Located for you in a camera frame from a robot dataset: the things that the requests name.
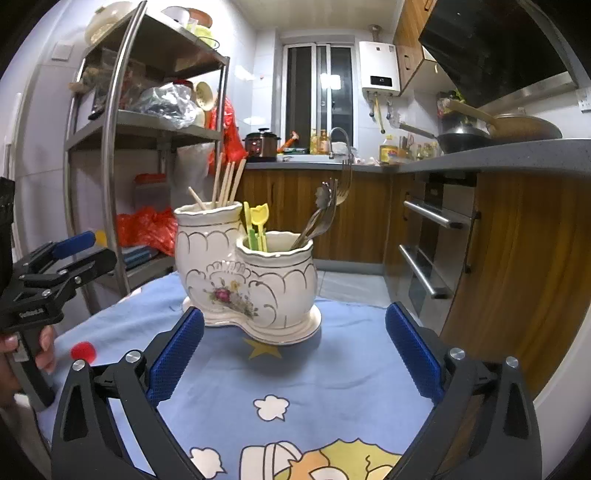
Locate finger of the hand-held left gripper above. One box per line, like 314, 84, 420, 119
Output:
20, 249, 119, 302
13, 231, 98, 278

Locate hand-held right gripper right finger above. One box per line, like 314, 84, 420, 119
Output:
385, 302, 542, 480

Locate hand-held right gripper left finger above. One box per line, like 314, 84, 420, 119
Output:
51, 307, 206, 480

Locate white ceramic utensil holder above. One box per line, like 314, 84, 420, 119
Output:
173, 202, 322, 347

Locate yellow plastic fork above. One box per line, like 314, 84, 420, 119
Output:
253, 203, 270, 254

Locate person's left hand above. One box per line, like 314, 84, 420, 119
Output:
0, 325, 59, 409

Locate blue books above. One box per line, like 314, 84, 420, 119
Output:
121, 246, 160, 268

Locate small red pompom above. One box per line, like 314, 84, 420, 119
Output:
69, 342, 98, 363

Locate crumpled red plastic bag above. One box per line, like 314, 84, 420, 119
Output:
115, 206, 178, 257

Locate red lid plastic container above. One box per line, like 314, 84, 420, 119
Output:
134, 173, 168, 213

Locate blue cartoon printed tablecloth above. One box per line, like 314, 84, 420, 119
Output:
34, 270, 444, 480

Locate stainless steel oven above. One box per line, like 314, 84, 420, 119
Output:
383, 173, 481, 319

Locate metal shelf rack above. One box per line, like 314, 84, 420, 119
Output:
62, 0, 232, 296

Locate wooden base cabinets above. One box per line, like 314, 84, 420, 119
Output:
231, 168, 591, 407

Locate clear plastic bag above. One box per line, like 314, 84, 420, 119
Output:
127, 83, 199, 130

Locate hanging red plastic bag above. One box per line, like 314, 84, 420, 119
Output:
205, 96, 247, 162

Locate beige ceramic holder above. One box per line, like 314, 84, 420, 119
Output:
194, 80, 216, 112

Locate yellow cooking oil bottle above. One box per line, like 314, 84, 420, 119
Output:
379, 135, 400, 166

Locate row of condiment bottles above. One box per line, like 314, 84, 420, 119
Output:
399, 134, 439, 160

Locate dark red rice cooker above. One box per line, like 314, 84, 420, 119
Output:
242, 128, 281, 162

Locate steel kitchen faucet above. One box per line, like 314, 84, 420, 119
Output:
329, 127, 355, 164

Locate black frying pan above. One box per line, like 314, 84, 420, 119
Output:
398, 122, 492, 155

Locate grey kitchen countertop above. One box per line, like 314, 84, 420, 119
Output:
245, 138, 591, 175

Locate wooden spatula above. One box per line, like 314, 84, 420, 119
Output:
445, 99, 502, 134

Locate yellow green plastic basket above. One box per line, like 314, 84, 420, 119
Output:
187, 23, 220, 49

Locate kitchen window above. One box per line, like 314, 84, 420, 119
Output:
279, 41, 358, 148

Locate white water heater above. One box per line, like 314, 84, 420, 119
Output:
358, 41, 402, 97

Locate black range hood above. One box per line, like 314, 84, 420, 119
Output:
418, 0, 580, 109

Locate wooden wall cabinet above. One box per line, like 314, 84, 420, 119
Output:
392, 0, 458, 97

